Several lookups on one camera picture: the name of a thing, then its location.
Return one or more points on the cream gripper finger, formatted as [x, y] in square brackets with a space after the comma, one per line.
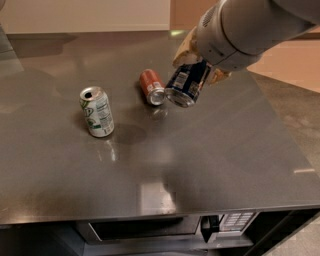
[217, 75]
[187, 52]

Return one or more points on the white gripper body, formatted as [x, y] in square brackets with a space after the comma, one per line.
[217, 42]

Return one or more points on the blue pepsi can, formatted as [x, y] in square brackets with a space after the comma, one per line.
[184, 87]

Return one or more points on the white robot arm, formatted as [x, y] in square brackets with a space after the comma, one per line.
[284, 20]

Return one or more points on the red soda can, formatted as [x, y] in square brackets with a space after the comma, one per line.
[152, 87]

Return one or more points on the white green soda can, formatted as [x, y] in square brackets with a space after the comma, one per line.
[97, 112]

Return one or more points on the silver microwave oven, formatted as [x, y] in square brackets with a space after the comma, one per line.
[206, 228]

